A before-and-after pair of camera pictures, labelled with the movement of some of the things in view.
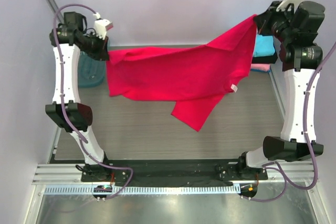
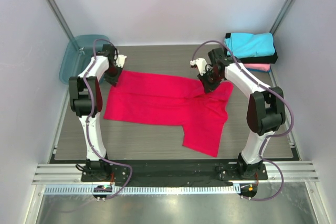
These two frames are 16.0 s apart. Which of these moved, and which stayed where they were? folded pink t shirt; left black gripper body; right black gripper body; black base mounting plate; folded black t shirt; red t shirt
Moved: right black gripper body; red t shirt; left black gripper body
Stayed: black base mounting plate; folded black t shirt; folded pink t shirt
